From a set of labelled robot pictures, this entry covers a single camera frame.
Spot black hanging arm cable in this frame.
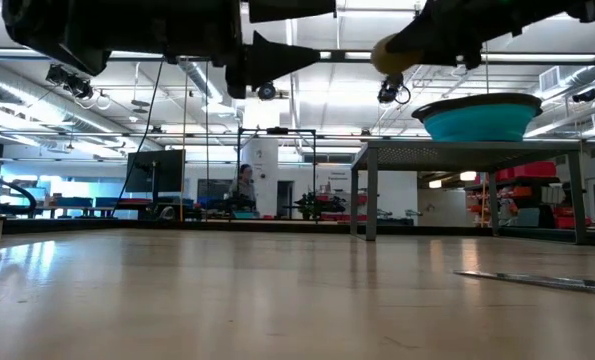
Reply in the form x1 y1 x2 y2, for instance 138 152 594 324
110 58 166 217

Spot grey perforated metal riser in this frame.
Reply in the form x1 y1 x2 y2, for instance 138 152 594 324
349 138 588 246

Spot black monitor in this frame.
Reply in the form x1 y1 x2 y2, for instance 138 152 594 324
125 148 186 221

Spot shelf with red bins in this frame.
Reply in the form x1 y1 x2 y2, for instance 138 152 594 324
465 159 595 231

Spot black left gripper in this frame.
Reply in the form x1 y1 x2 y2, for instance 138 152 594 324
141 0 337 100

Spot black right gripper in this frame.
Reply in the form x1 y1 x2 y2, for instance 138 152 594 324
384 0 578 70

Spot black aluminium table frame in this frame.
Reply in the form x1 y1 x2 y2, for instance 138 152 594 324
0 214 595 247

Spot white round column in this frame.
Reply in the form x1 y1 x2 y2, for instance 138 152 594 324
240 138 280 217

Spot person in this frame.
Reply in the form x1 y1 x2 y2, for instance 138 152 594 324
229 163 258 212

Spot brown kiwi fruit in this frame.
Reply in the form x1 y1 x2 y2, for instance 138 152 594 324
370 33 424 77

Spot blue collapsible bowl grey rim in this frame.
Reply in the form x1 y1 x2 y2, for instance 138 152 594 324
410 92 543 143

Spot black tubular stand frame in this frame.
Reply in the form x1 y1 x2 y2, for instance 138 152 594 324
235 126 319 222

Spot green potted plants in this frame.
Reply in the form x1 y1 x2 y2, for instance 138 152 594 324
295 191 349 222

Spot black corrugated hose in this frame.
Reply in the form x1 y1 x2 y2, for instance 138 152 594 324
0 162 38 219

